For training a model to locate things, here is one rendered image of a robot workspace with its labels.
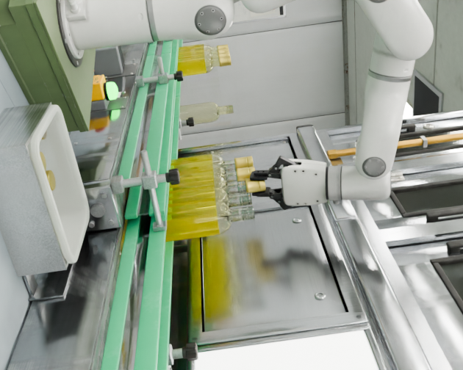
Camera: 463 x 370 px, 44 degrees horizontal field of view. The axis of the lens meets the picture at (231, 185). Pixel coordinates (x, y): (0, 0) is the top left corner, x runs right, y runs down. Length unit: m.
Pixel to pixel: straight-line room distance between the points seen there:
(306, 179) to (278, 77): 6.12
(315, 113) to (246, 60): 1.17
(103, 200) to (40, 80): 0.25
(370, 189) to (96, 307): 0.62
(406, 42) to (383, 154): 0.23
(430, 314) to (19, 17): 0.92
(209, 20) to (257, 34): 6.09
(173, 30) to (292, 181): 0.42
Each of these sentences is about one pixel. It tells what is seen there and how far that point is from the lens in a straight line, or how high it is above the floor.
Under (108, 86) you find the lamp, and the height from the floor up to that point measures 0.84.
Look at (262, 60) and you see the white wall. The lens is 7.26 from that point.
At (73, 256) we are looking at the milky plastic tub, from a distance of 0.94.
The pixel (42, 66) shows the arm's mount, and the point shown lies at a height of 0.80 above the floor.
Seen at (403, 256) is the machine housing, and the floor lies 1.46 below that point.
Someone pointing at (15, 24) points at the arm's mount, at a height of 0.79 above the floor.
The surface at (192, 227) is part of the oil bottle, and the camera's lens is 1.18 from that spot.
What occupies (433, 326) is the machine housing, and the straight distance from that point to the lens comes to 1.18.
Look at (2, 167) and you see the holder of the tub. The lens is 0.87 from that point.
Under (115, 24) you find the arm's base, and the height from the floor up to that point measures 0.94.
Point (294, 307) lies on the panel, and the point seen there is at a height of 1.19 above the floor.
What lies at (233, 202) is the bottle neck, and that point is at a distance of 1.24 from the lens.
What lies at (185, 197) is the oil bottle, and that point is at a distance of 1.24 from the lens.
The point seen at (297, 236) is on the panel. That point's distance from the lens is 1.34.
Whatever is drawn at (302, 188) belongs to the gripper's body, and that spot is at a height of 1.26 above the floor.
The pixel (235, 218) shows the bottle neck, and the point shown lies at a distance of 1.19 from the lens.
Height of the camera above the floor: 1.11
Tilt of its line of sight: level
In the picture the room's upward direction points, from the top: 82 degrees clockwise
